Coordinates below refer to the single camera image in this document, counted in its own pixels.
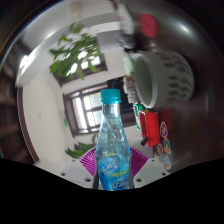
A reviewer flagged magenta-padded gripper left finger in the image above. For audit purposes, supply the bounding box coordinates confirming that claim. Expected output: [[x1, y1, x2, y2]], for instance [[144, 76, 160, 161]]
[[59, 147, 98, 190]]

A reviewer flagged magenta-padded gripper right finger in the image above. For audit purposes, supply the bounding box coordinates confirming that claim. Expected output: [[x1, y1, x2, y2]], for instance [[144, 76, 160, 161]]
[[129, 147, 171, 189]]

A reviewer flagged clear bottle with teal cap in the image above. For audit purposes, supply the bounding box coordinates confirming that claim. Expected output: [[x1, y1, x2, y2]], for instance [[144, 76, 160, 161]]
[[94, 88, 132, 192]]

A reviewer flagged red plastic box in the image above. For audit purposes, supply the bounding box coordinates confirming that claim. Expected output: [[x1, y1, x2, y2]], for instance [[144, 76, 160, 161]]
[[138, 110, 161, 148]]

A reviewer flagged green box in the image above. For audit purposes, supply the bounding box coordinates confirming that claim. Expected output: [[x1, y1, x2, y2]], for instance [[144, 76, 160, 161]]
[[133, 103, 146, 115]]

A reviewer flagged tray of small packets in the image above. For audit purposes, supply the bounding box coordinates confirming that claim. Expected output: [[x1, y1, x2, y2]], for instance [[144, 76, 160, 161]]
[[122, 75, 139, 103]]

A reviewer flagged black chair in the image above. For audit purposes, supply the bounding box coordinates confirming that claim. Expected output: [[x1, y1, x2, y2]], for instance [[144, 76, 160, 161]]
[[106, 75, 136, 116]]

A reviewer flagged grey-green patterned mug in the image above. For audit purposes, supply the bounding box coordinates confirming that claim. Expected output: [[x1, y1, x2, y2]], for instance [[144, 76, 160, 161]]
[[131, 49, 195, 109]]

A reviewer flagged flat round red coaster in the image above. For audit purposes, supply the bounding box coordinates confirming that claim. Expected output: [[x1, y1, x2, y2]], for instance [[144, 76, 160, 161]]
[[139, 13, 159, 38]]

